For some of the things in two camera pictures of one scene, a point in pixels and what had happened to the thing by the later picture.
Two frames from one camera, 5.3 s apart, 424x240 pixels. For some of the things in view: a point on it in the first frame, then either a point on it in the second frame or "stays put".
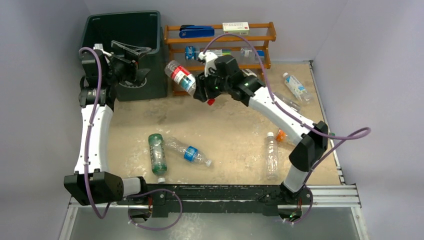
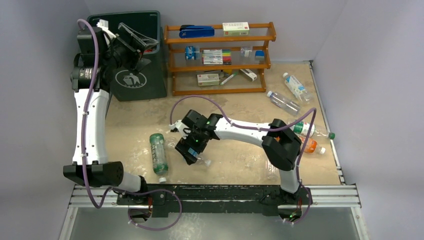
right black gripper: [201, 87] -> [187, 151]
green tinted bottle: [157, 151] stays put
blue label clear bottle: [187, 152] stays put
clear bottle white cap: [291, 103] stays put
